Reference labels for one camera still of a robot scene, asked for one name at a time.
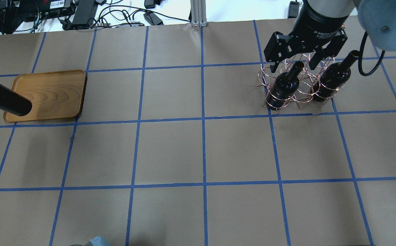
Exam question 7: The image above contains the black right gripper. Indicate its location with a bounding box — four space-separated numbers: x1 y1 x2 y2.
264 2 348 73

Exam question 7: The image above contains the dark wine bottle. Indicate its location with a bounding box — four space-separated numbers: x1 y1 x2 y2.
0 84 32 116
311 50 360 103
266 61 304 111

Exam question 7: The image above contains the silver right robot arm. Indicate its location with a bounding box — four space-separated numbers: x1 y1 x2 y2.
264 0 396 72

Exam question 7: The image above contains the wooden tray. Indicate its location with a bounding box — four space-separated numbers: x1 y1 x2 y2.
3 70 87 123

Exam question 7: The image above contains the black power adapter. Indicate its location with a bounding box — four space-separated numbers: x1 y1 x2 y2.
143 12 164 26

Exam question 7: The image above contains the copper wire wine basket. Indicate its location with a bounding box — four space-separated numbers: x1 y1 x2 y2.
255 24 347 114

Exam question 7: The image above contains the aluminium frame post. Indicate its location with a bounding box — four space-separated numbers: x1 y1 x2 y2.
190 0 208 27

